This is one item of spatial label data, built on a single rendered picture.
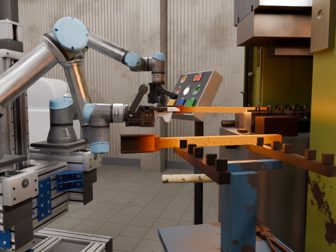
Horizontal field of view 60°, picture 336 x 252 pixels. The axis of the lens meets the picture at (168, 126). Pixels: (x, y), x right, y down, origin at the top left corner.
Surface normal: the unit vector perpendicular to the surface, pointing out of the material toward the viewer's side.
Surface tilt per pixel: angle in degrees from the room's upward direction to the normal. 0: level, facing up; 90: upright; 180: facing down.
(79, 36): 85
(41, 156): 90
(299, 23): 90
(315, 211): 90
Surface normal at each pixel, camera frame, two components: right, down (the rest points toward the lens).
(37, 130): -0.19, 0.09
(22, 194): 0.96, 0.03
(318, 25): -1.00, 0.00
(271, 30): 0.07, 0.09
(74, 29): 0.52, -0.01
